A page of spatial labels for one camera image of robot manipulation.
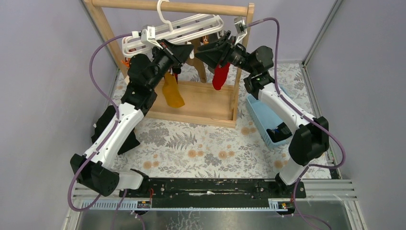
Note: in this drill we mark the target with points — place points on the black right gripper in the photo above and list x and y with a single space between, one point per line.
212 54

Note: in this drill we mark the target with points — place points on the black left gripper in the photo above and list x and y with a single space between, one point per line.
170 52

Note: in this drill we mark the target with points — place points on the red snowman sock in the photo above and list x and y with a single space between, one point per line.
220 76

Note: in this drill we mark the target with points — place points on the white plastic sock hanger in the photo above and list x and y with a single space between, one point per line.
177 32

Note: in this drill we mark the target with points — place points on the black sock with blue patch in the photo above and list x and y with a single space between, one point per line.
280 133

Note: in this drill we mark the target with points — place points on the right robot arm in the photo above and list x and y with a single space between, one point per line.
307 133

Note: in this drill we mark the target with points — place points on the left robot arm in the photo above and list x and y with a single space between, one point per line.
93 169

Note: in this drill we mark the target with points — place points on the tan beige sock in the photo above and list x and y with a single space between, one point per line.
195 62

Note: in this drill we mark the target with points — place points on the mustard yellow sock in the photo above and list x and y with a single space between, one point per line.
171 92

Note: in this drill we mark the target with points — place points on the orange clothes peg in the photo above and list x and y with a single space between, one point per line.
126 62

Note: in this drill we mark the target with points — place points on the light blue plastic basket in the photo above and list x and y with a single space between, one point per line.
264 118

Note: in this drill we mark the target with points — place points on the floral patterned table mat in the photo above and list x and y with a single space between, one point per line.
177 149

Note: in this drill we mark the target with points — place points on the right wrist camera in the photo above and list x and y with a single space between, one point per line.
241 29

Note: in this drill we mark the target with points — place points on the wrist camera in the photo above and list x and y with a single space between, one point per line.
241 29
148 35

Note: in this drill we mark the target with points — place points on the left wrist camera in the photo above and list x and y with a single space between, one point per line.
148 35

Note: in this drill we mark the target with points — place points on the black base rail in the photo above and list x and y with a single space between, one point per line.
213 193

